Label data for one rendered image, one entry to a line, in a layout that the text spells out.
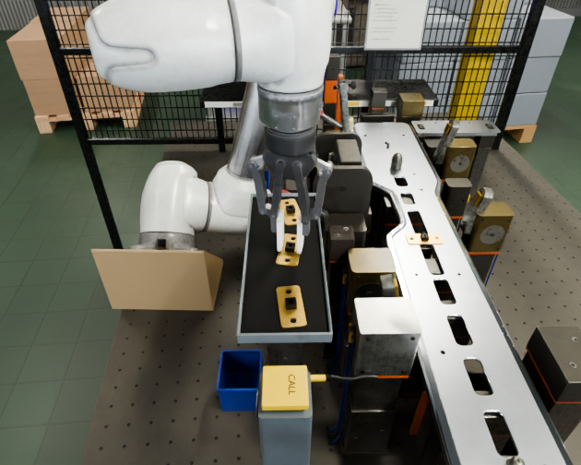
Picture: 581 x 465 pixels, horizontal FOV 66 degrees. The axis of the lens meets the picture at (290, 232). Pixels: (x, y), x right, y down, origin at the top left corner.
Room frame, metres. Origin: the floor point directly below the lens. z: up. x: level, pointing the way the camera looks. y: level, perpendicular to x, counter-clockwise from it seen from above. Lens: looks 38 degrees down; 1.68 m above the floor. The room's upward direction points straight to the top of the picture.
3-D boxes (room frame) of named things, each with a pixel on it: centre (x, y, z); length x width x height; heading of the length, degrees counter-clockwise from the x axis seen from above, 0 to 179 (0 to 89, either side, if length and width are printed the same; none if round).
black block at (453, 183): (1.10, -0.50, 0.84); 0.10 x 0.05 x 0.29; 91
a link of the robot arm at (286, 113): (0.60, 0.00, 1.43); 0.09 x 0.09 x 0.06
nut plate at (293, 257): (0.60, 0.00, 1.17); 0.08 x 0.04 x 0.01; 170
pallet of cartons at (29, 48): (4.10, 1.81, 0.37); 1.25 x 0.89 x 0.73; 4
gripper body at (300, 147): (0.60, 0.00, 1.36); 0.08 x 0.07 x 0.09; 80
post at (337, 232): (0.73, -0.11, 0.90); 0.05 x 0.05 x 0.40; 1
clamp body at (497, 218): (0.89, -0.51, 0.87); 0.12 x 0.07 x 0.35; 91
